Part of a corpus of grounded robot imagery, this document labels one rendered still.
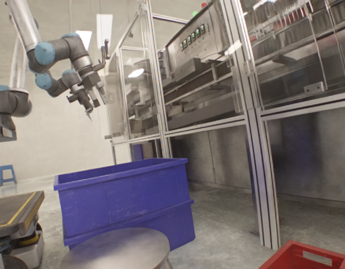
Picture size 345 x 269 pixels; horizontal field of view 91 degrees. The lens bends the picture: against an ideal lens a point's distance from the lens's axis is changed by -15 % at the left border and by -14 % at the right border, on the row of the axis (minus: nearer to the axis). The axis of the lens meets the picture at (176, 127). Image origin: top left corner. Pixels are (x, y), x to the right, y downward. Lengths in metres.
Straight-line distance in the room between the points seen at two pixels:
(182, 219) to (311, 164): 0.70
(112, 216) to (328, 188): 0.99
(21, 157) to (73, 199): 5.15
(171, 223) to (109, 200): 0.33
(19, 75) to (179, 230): 1.38
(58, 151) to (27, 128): 0.98
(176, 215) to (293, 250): 0.52
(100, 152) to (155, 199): 5.04
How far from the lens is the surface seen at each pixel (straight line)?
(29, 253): 1.12
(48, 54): 0.92
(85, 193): 0.84
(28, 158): 5.91
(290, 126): 1.14
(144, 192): 0.90
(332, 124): 1.06
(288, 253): 0.80
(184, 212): 1.03
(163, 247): 0.59
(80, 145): 5.85
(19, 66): 1.61
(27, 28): 1.11
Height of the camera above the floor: 0.54
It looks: 3 degrees up
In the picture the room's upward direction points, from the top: 8 degrees counter-clockwise
